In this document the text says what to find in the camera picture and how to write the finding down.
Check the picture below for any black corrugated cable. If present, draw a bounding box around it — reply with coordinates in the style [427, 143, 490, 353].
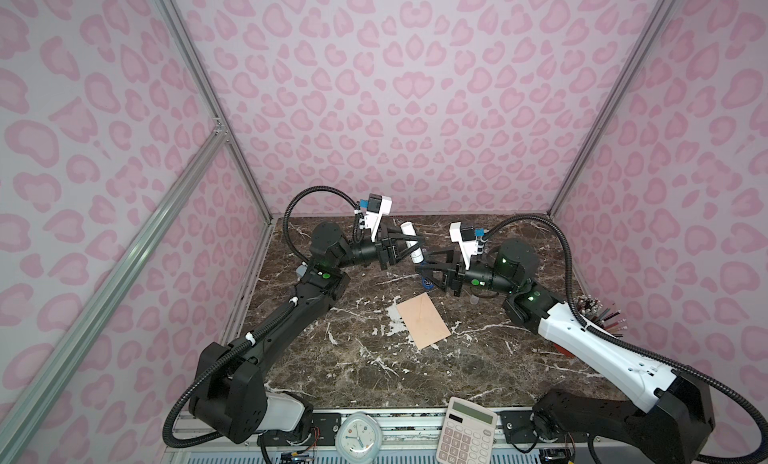
[482, 214, 768, 464]
[161, 184, 361, 449]

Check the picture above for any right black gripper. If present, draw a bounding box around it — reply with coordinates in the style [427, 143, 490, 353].
[418, 246, 519, 300]

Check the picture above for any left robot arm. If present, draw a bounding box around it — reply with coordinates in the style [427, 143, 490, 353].
[163, 221, 424, 448]

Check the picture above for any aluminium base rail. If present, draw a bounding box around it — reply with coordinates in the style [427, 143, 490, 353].
[160, 407, 652, 463]

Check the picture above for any left black corrugated cable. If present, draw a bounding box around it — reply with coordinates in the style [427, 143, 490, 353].
[161, 184, 361, 449]

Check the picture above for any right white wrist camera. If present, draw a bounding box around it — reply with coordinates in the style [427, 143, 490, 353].
[449, 222, 487, 269]

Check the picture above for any white glue stick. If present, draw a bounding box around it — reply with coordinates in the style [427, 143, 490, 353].
[400, 221, 424, 264]

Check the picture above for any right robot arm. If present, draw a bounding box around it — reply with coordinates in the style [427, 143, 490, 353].
[416, 239, 714, 463]

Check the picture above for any beige envelope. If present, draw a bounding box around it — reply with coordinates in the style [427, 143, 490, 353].
[396, 293, 451, 350]

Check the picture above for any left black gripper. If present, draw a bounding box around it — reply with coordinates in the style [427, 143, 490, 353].
[335, 227, 424, 275]

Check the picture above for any right black corrugated cable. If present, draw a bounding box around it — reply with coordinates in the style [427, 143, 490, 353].
[482, 214, 768, 464]

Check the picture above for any white calculator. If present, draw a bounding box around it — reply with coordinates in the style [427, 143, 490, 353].
[436, 397, 500, 464]

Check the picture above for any white round clock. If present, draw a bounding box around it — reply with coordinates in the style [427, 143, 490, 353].
[335, 412, 384, 464]

